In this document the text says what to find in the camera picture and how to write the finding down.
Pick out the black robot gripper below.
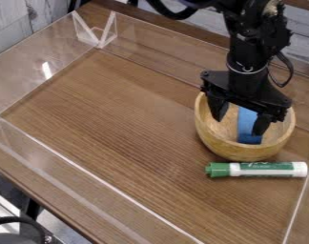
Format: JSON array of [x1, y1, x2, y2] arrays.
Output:
[[201, 71, 293, 136]]

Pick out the blue rectangular block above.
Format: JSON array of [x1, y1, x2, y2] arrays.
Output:
[[238, 107, 263, 145]]

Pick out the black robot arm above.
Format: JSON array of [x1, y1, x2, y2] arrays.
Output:
[[146, 0, 294, 136]]

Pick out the light wooden bowl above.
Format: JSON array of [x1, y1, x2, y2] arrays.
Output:
[[194, 92, 295, 162]]

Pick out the green and white marker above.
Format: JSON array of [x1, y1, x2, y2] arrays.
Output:
[[206, 162, 309, 178]]

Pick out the clear acrylic tray walls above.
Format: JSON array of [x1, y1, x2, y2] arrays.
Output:
[[0, 6, 309, 244]]

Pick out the black metal stand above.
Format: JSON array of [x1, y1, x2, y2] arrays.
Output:
[[16, 196, 56, 244]]

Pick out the black cable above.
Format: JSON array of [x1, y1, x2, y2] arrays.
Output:
[[0, 214, 47, 244]]

